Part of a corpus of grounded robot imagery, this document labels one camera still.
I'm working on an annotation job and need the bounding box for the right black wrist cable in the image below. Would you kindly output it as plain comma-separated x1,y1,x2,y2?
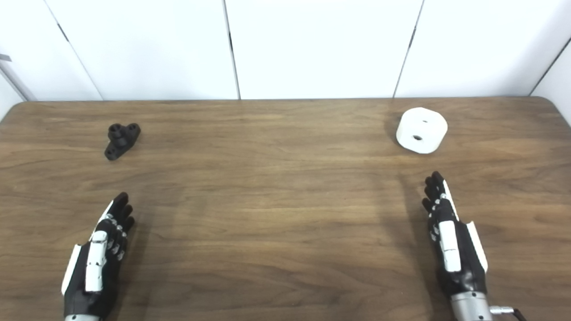
489,305,528,321

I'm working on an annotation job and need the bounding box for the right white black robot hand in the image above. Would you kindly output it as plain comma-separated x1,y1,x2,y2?
422,171,489,298

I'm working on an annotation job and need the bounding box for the round white plastic piece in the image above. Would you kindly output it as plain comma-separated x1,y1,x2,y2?
396,107,448,155

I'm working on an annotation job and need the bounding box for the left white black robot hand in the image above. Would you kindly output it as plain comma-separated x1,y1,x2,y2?
61,192,135,320

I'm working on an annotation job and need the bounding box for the black plastic holder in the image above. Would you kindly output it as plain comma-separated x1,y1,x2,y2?
104,123,141,161

